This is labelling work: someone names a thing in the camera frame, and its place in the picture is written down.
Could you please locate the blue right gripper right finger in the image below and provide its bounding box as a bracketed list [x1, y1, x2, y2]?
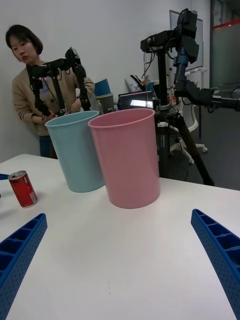
[190, 208, 240, 320]

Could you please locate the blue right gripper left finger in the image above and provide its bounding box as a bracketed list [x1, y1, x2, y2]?
[0, 213, 48, 320]

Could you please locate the red drink can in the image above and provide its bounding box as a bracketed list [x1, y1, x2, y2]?
[7, 170, 39, 209]

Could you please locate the person's right hand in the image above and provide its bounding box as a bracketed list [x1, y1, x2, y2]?
[31, 112, 56, 125]

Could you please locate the pale blue plastic bin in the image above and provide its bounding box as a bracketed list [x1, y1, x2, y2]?
[44, 110, 106, 193]

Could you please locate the person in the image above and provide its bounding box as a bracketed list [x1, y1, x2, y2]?
[5, 24, 96, 160]

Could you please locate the pink plastic bin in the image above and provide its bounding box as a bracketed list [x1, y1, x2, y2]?
[87, 108, 161, 210]

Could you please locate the grey plastic bin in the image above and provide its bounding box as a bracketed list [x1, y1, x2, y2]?
[95, 92, 116, 115]

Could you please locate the black tripod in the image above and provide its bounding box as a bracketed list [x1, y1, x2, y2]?
[152, 47, 216, 187]

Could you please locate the dark computer monitor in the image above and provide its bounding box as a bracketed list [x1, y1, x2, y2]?
[117, 90, 154, 111]

